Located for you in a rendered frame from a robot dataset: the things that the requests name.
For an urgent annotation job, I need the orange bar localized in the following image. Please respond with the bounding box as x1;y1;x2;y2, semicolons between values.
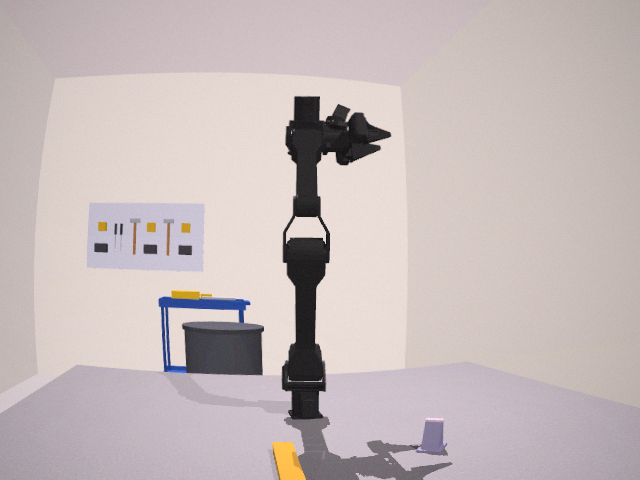
273;442;306;480

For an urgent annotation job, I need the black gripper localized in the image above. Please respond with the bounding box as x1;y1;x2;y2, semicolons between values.
322;112;391;165

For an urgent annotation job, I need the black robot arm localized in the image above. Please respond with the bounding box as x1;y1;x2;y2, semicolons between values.
281;96;350;420

